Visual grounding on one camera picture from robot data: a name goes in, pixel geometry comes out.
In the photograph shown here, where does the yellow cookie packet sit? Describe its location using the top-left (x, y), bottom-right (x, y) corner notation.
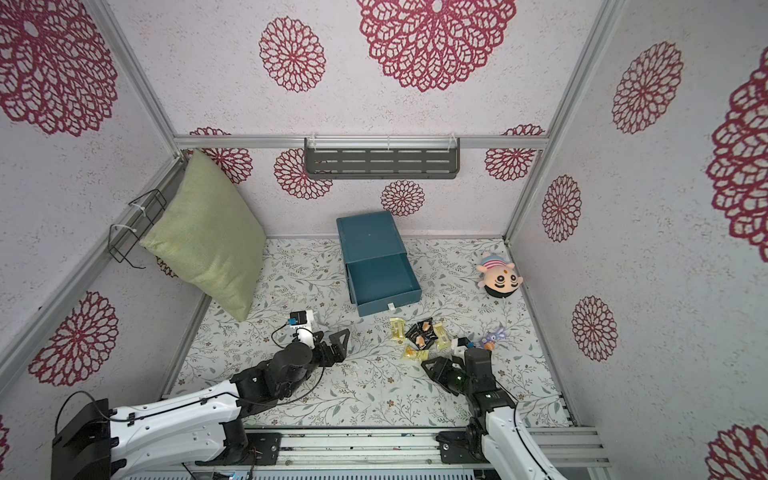
top-left (402, 347), bottom-right (429, 363)
top-left (433, 323), bottom-right (452, 352)
top-left (390, 317), bottom-right (406, 341)

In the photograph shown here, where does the black cookie packet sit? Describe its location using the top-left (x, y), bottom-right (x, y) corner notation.
top-left (409, 334), bottom-right (434, 351)
top-left (406, 318), bottom-right (437, 341)

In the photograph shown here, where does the teal top drawer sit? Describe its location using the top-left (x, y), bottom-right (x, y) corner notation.
top-left (345, 253), bottom-right (422, 317)

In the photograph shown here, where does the teal drawer cabinet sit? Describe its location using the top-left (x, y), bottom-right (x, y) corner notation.
top-left (336, 211), bottom-right (406, 264)

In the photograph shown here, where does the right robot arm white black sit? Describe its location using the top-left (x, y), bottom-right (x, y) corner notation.
top-left (421, 348), bottom-right (564, 479)

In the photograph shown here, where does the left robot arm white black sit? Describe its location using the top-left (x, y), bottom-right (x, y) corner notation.
top-left (51, 329), bottom-right (350, 479)

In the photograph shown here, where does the purple toy figure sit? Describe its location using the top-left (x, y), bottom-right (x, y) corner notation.
top-left (479, 328), bottom-right (507, 350)

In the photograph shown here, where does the cartoon boy plush head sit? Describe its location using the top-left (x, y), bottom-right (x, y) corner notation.
top-left (476, 252), bottom-right (523, 299)

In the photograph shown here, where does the green pillow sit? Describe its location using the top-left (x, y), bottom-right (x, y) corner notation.
top-left (140, 150), bottom-right (266, 322)

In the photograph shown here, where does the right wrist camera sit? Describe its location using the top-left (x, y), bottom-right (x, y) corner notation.
top-left (451, 337), bottom-right (474, 351)

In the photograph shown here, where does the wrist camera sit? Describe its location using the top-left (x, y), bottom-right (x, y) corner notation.
top-left (288, 310), bottom-right (315, 349)
top-left (451, 337), bottom-right (474, 351)

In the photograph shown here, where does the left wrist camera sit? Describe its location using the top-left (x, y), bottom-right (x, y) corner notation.
top-left (288, 310), bottom-right (315, 349)

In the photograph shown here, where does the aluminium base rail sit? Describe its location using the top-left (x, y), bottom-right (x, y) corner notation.
top-left (107, 427), bottom-right (612, 472)

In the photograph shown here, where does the grey wall shelf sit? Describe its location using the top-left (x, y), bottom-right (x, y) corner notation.
top-left (303, 137), bottom-right (460, 180)

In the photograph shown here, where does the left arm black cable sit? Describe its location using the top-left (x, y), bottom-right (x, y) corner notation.
top-left (53, 320), bottom-right (328, 439)

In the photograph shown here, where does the black wire wall rack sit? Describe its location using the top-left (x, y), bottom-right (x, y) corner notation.
top-left (106, 188), bottom-right (168, 270)

